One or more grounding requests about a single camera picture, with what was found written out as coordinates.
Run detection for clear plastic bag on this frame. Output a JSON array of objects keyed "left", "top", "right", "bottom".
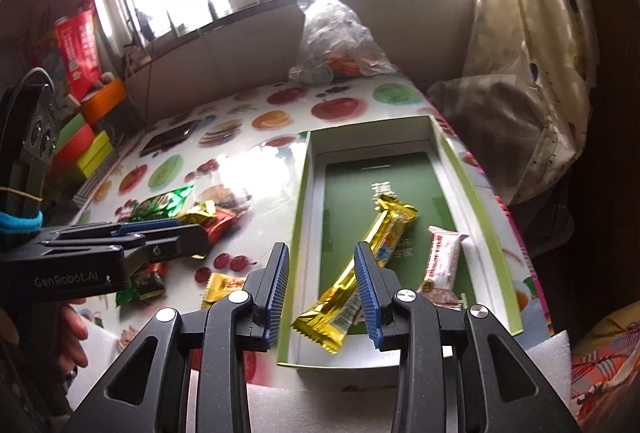
[{"left": 288, "top": 0, "right": 398, "bottom": 84}]

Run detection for long gold snack bar packet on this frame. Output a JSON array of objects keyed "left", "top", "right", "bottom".
[{"left": 291, "top": 194, "right": 418, "bottom": 354}]

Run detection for red paper bag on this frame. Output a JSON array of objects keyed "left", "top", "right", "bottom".
[{"left": 54, "top": 10, "right": 103, "bottom": 99}]

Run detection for fruit print tablecloth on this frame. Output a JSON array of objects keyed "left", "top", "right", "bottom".
[{"left": 70, "top": 70, "right": 556, "bottom": 394}]

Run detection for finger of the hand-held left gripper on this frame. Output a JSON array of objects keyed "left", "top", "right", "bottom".
[
  {"left": 122, "top": 223, "right": 209, "bottom": 280},
  {"left": 37, "top": 219, "right": 182, "bottom": 249}
]

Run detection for green cardboard box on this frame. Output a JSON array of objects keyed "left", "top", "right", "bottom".
[{"left": 276, "top": 114, "right": 523, "bottom": 371}]

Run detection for dark green candy wrapper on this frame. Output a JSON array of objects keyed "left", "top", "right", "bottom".
[{"left": 116, "top": 260, "right": 167, "bottom": 306}]

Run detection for black white striped box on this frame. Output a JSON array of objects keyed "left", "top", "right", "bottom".
[{"left": 72, "top": 150, "right": 128, "bottom": 209}]

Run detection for person's left hand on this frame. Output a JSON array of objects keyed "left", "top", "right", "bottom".
[{"left": 59, "top": 303, "right": 91, "bottom": 365}]

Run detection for brown wooden cabinet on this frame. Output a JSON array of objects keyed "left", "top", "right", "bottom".
[{"left": 565, "top": 0, "right": 640, "bottom": 329}]

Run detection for white foam sheet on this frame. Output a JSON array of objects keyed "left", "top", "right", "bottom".
[{"left": 70, "top": 328, "right": 573, "bottom": 433}]

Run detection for pink white snack packet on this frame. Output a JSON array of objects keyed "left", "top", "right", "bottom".
[{"left": 416, "top": 225, "right": 469, "bottom": 309}]

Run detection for cream patterned curtain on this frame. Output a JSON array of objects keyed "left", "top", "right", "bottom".
[{"left": 427, "top": 0, "right": 601, "bottom": 214}]

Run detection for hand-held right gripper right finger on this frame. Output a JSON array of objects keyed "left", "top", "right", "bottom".
[{"left": 352, "top": 240, "right": 583, "bottom": 433}]

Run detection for orange box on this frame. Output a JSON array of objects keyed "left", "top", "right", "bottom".
[{"left": 80, "top": 78, "right": 127, "bottom": 124}]

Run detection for red gold snack packet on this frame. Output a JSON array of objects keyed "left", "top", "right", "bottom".
[{"left": 175, "top": 202, "right": 237, "bottom": 259}]

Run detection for printed blanket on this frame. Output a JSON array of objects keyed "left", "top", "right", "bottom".
[{"left": 570, "top": 303, "right": 640, "bottom": 424}]

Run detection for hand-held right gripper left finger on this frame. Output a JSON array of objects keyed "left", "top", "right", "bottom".
[{"left": 65, "top": 242, "right": 291, "bottom": 433}]

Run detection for black smartphone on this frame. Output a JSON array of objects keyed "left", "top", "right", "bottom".
[{"left": 139, "top": 120, "right": 200, "bottom": 157}]

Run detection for orange tangerines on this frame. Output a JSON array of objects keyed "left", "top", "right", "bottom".
[{"left": 327, "top": 54, "right": 361, "bottom": 76}]

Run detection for green chocolate biscuit packet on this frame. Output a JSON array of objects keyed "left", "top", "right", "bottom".
[{"left": 127, "top": 186, "right": 195, "bottom": 224}]

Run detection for yellow-green box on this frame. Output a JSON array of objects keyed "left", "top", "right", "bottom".
[{"left": 75, "top": 130, "right": 118, "bottom": 179}]

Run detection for yellow candy packet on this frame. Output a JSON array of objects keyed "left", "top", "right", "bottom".
[{"left": 201, "top": 272, "right": 247, "bottom": 310}]

